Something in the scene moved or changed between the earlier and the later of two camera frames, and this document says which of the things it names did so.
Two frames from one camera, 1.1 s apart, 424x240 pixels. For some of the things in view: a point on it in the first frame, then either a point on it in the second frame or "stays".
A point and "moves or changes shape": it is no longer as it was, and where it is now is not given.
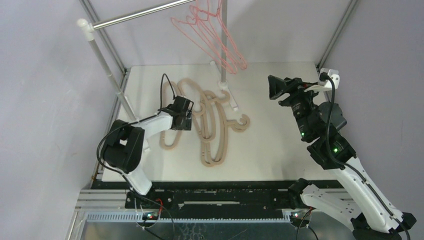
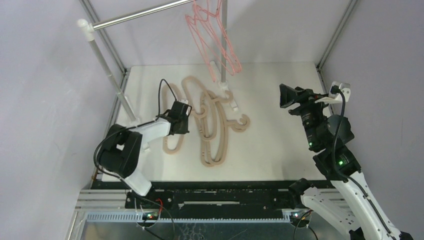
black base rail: (169, 196) stays
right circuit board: (297, 222) stays
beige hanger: (215, 128) stays
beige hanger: (177, 85) moves or changes shape
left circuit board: (150, 216) stays
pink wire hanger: (227, 38) to (232, 63)
